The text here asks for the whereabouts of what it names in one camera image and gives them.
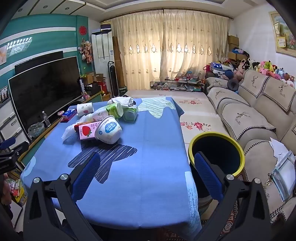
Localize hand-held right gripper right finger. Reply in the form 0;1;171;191
194;152;273;241

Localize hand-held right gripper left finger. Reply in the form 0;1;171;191
23;152;102;241

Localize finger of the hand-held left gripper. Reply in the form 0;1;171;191
0;137;16;150

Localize black yellow-rimmed trash bin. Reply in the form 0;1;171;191
188;132;245;199

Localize pink strawberry milk carton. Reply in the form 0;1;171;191
78;122;100;141

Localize white yogurt tub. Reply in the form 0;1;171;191
95;115;123;144

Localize white green-label milk bottle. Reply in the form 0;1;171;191
79;102;124;123

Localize white dotted paper cup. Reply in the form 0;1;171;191
76;103;94;117

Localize green tissue pack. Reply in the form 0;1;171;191
122;105;139;122

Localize white tissue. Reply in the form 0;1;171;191
108;96;137;108

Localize white drawer unit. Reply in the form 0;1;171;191
0;97;26;145

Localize grey round container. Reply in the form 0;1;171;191
198;196;218;209

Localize pile of colourful books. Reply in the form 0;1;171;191
8;169;28;207

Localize glass ashtray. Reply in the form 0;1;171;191
28;123;45;137

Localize clear water bottle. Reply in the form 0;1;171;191
42;111;51;127

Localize red flat box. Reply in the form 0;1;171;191
60;113;78;122

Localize blue star-print tablecloth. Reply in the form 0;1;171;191
20;97;203;234

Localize black flat television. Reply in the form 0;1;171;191
8;56;82;130

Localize floral print mat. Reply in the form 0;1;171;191
125;89;232;144

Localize beige sofa with covers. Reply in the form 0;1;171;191
205;68;296;223

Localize white loose papers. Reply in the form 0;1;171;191
269;137;289;160

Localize blue clear document bag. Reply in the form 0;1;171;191
270;151;296;202

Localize cluttered glass coffee table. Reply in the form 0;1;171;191
150;80;205;92

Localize cardboard boxes beside cabinet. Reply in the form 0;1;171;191
81;73;111;100

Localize black tower fan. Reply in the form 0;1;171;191
108;61;119;97

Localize star-print blue pillow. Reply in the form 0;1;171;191
211;62;234;72

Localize brown wooden board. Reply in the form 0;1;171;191
112;37;125;88

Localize hanging artificial flowers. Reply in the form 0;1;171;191
79;38;93;63

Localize pile of plush toys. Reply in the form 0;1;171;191
209;58;296;88

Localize white standing air conditioner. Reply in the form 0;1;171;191
91;30;115;77

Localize stack of cardboard boxes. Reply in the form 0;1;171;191
227;35;248;61

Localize cream embroidered curtain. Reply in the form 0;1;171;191
111;10;164;91
163;9;229;79

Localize framed flower painting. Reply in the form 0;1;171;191
268;10;296;57

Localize black wall screen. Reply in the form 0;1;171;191
15;51;64;75

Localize crystal wall lamp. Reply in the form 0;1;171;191
7;37;33;50

